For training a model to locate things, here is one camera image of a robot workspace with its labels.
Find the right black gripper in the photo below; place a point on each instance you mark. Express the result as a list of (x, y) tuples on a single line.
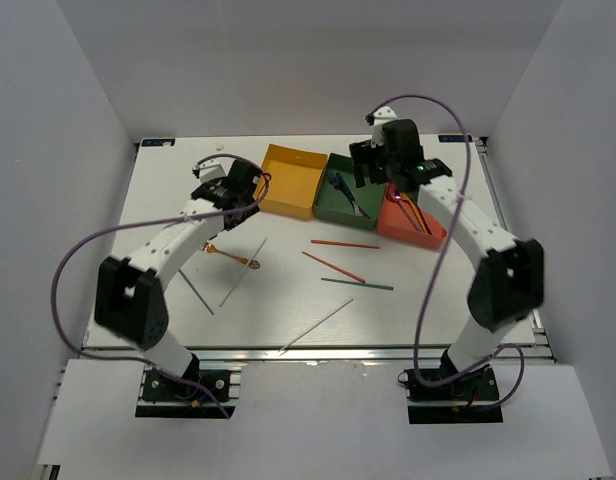
[(362, 155)]

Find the fork with green marbled handle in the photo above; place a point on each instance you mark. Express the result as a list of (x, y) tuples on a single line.
[(358, 211)]

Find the gold fork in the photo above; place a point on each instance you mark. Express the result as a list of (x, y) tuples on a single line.
[(252, 264)]

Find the black iridescent spoon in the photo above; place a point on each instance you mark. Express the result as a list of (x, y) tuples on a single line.
[(408, 203)]

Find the white chopstick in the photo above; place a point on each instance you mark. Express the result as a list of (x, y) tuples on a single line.
[(242, 273), (314, 325)]

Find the purple iridescent fork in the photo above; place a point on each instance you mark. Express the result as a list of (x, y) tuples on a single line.
[(338, 183)]

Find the iridescent pink spoon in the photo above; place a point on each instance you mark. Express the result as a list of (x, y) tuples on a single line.
[(395, 197)]

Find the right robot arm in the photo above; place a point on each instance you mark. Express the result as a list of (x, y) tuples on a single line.
[(508, 281)]

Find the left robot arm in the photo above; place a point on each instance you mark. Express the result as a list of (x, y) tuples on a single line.
[(130, 297)]

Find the yellow paper box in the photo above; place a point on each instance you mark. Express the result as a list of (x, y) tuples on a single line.
[(295, 179)]

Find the green paper box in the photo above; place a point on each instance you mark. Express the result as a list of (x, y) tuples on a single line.
[(330, 205)]

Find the red paper box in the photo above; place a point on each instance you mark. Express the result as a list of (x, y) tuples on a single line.
[(392, 224)]

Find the right blue table label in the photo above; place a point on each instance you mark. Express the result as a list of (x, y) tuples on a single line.
[(454, 138)]

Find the blue table label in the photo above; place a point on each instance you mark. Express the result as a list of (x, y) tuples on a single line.
[(454, 138), (157, 142)]

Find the orange chopstick upper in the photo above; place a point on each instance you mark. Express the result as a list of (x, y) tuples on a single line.
[(344, 244)]

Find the orange chopstick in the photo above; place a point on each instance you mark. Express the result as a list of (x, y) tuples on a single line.
[(334, 267), (344, 244)]

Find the left blue table label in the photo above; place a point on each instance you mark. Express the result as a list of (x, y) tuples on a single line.
[(157, 142)]

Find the teal chopstick left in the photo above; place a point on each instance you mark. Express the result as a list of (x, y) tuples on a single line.
[(196, 292)]

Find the teal chopstick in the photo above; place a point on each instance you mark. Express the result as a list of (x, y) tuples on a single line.
[(358, 284), (196, 292)]

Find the orange chopstick lower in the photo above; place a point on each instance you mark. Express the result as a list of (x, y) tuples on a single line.
[(334, 267)]

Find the teal chopstick right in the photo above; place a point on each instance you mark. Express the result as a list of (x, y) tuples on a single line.
[(358, 284)]

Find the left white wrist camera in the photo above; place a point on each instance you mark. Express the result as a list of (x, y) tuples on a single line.
[(208, 171)]

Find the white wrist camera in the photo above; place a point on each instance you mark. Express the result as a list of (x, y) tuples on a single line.
[(376, 120), (208, 171)]

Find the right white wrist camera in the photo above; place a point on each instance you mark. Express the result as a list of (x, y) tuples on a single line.
[(376, 120)]

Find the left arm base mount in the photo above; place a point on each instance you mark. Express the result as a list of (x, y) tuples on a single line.
[(163, 398)]

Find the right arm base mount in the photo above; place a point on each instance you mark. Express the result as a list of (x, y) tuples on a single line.
[(466, 401)]

